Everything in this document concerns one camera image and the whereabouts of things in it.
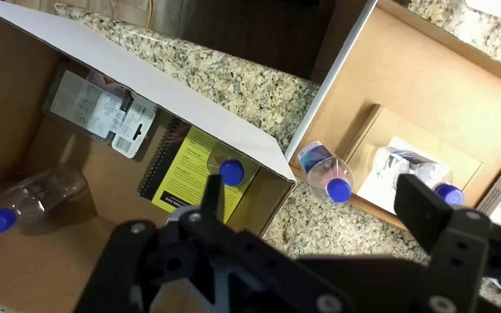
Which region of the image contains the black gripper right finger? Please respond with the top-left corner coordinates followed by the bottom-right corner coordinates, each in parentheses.
top-left (394, 172), bottom-right (501, 313)

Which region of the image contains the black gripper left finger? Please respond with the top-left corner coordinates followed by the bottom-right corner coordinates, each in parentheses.
top-left (75, 172), bottom-right (345, 313)

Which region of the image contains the unlabelled clear water bottle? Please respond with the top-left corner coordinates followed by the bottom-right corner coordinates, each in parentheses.
top-left (0, 164), bottom-right (91, 237)

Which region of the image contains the white storage cardboard box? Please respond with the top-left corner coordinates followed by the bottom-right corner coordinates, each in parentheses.
top-left (0, 0), bottom-right (298, 313)

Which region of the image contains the yellow spiral notebook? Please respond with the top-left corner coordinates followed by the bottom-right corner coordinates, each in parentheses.
top-left (136, 119), bottom-right (258, 225)

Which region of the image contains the white printed paper sheet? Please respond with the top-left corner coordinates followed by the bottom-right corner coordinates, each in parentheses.
top-left (355, 145), bottom-right (414, 216)

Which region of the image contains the small flat brown carton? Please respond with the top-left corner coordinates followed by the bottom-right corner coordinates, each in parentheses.
top-left (345, 103), bottom-right (484, 206)

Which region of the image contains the clear blister pack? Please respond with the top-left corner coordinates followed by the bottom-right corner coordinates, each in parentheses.
top-left (44, 68), bottom-right (161, 162)

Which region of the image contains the shallow open cardboard tray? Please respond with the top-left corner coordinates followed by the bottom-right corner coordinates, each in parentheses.
top-left (284, 0), bottom-right (501, 232)

